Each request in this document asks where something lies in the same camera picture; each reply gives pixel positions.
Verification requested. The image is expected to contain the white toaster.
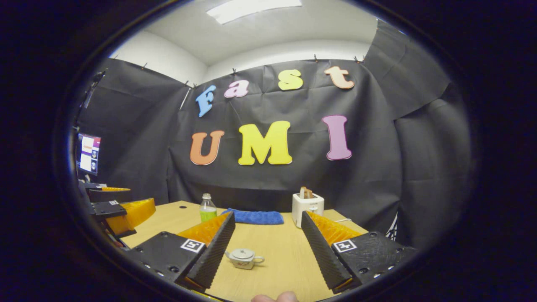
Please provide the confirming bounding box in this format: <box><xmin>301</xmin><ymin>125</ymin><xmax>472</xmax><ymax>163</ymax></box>
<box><xmin>292</xmin><ymin>193</ymin><xmax>325</xmax><ymax>229</ymax></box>

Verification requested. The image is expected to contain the clear water bottle green label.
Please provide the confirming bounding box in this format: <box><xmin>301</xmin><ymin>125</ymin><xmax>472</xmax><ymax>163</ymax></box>
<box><xmin>199</xmin><ymin>193</ymin><xmax>218</xmax><ymax>223</ymax></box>

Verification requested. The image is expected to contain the ceiling light panel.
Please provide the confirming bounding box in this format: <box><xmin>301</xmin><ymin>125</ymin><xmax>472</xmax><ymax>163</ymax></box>
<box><xmin>206</xmin><ymin>0</ymin><xmax>302</xmax><ymax>24</ymax></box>

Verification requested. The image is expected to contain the white striped object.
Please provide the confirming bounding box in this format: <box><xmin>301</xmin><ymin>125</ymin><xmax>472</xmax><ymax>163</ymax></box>
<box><xmin>385</xmin><ymin>212</ymin><xmax>399</xmax><ymax>240</ymax></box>

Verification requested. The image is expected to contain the computer monitor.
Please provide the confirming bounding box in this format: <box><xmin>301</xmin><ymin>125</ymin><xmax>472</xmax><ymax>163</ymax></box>
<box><xmin>78</xmin><ymin>133</ymin><xmax>102</xmax><ymax>176</ymax></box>

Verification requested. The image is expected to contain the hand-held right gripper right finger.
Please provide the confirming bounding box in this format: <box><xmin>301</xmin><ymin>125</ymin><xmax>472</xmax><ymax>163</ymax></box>
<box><xmin>300</xmin><ymin>211</ymin><xmax>419</xmax><ymax>295</ymax></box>

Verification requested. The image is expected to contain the black backdrop cloth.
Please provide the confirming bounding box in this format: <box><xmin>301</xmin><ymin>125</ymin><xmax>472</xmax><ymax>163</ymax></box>
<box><xmin>73</xmin><ymin>19</ymin><xmax>474</xmax><ymax>248</ymax></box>

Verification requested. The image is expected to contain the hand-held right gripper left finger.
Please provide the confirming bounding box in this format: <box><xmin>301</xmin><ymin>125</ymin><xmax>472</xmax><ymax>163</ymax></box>
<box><xmin>125</xmin><ymin>211</ymin><xmax>237</xmax><ymax>293</ymax></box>

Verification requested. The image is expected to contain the blue towel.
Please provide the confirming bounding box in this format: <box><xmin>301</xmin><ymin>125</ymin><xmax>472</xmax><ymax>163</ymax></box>
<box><xmin>222</xmin><ymin>208</ymin><xmax>284</xmax><ymax>225</ymax></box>

